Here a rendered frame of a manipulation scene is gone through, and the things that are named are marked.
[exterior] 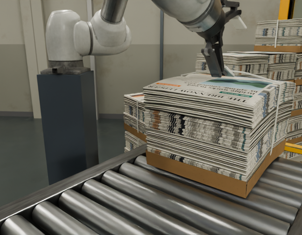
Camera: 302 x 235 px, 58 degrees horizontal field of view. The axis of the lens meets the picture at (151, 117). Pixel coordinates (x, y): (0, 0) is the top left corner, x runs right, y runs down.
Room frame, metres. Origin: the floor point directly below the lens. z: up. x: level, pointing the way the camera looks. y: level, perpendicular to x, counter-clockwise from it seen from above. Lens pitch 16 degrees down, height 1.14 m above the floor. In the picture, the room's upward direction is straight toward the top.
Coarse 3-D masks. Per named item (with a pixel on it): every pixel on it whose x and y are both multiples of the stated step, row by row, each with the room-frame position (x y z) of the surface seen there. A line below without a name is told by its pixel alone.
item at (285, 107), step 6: (240, 78) 0.78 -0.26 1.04; (246, 78) 0.80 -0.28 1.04; (252, 78) 0.82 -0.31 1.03; (258, 78) 0.84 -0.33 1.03; (288, 84) 0.74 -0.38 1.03; (294, 84) 0.81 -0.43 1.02; (288, 90) 0.76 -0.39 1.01; (282, 96) 0.70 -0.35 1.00; (288, 96) 0.77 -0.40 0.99; (282, 102) 0.70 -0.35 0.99; (288, 102) 0.78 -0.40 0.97; (282, 108) 0.72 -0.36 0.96; (288, 108) 0.79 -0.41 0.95; (282, 114) 0.74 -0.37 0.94; (288, 114) 0.80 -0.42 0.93; (282, 120) 0.75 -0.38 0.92; (276, 126) 0.72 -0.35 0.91; (282, 126) 0.77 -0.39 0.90; (276, 132) 0.72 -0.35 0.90; (282, 132) 0.79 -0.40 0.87; (276, 138) 0.73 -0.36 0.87; (282, 138) 0.79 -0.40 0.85; (276, 144) 0.73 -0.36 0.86
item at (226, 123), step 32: (160, 96) 0.66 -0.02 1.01; (192, 96) 0.60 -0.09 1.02; (224, 96) 0.58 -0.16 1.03; (256, 96) 0.57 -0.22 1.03; (160, 128) 0.67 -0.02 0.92; (192, 128) 0.61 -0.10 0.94; (224, 128) 0.56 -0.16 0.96; (256, 128) 0.56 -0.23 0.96; (192, 160) 0.62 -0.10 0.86; (224, 160) 0.57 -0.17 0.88; (256, 160) 0.59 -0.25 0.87
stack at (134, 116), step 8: (128, 96) 1.58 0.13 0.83; (136, 96) 1.57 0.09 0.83; (128, 104) 1.57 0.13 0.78; (136, 104) 1.49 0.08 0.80; (128, 112) 1.59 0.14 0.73; (136, 112) 1.50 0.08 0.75; (128, 120) 1.58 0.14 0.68; (136, 120) 1.49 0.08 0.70; (144, 120) 1.42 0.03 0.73; (288, 120) 1.91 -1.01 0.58; (136, 128) 1.50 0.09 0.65; (144, 128) 1.41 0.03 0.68; (128, 136) 1.58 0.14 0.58; (128, 144) 1.59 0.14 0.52; (136, 144) 1.50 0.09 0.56
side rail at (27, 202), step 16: (144, 144) 0.87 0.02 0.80; (112, 160) 0.74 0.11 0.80; (128, 160) 0.75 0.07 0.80; (80, 176) 0.64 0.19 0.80; (96, 176) 0.65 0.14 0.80; (48, 192) 0.57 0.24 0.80; (80, 192) 0.61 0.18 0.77; (0, 208) 0.50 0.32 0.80; (16, 208) 0.50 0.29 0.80; (32, 208) 0.51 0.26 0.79; (0, 224) 0.46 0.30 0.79
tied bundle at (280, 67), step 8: (272, 56) 1.77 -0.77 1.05; (280, 56) 1.81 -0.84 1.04; (288, 56) 1.86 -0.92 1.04; (296, 56) 1.91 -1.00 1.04; (272, 64) 1.78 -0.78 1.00; (280, 64) 1.82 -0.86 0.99; (288, 64) 1.88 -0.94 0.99; (272, 72) 1.77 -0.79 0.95; (280, 72) 1.82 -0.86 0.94; (288, 72) 1.87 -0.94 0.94; (280, 80) 1.83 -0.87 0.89
